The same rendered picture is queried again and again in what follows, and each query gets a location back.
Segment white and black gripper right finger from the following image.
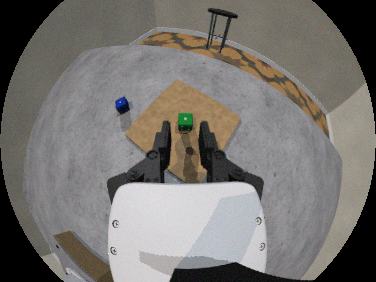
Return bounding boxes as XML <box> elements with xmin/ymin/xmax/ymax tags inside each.
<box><xmin>198</xmin><ymin>121</ymin><xmax>264</xmax><ymax>200</ymax></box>

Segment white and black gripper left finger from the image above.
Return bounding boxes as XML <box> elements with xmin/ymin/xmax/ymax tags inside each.
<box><xmin>107</xmin><ymin>121</ymin><xmax>172</xmax><ymax>205</ymax></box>

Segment tan square mat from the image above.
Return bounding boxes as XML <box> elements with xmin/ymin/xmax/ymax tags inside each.
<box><xmin>125</xmin><ymin>80</ymin><xmax>241</xmax><ymax>184</ymax></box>

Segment green die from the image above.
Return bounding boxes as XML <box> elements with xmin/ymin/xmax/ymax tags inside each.
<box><xmin>178</xmin><ymin>113</ymin><xmax>193</xmax><ymax>131</ymax></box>

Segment blue die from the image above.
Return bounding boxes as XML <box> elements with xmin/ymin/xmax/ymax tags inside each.
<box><xmin>115</xmin><ymin>97</ymin><xmax>130</xmax><ymax>114</ymax></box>

